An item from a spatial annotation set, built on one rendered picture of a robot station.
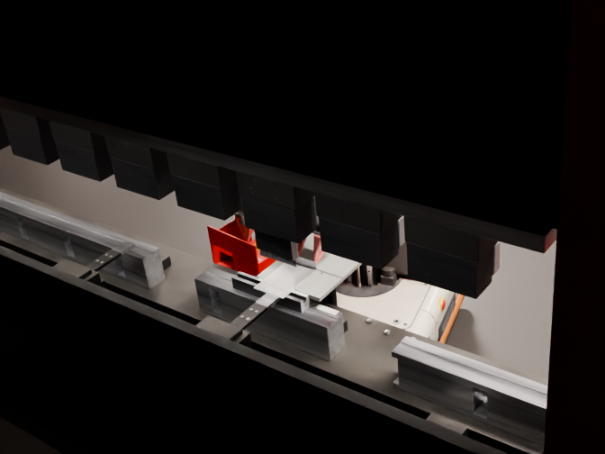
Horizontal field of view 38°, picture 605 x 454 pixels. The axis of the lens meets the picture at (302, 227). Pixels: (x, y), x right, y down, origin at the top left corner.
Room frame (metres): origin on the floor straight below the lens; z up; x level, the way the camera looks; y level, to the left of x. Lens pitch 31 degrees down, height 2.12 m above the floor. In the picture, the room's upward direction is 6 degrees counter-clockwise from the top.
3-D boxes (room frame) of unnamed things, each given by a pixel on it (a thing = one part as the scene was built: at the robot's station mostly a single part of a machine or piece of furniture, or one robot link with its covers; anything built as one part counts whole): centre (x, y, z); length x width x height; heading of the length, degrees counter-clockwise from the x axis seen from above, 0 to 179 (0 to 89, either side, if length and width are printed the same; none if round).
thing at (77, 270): (1.80, 0.52, 1.01); 0.26 x 0.12 x 0.05; 140
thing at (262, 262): (2.21, 0.15, 0.75); 0.20 x 0.16 x 0.18; 44
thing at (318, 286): (1.74, -0.03, 1.00); 0.26 x 0.18 x 0.01; 140
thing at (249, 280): (1.65, 0.09, 0.99); 0.20 x 0.03 x 0.03; 50
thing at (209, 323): (1.51, 0.16, 1.01); 0.26 x 0.12 x 0.05; 140
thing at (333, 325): (1.66, 0.10, 0.92); 0.39 x 0.06 x 0.10; 50
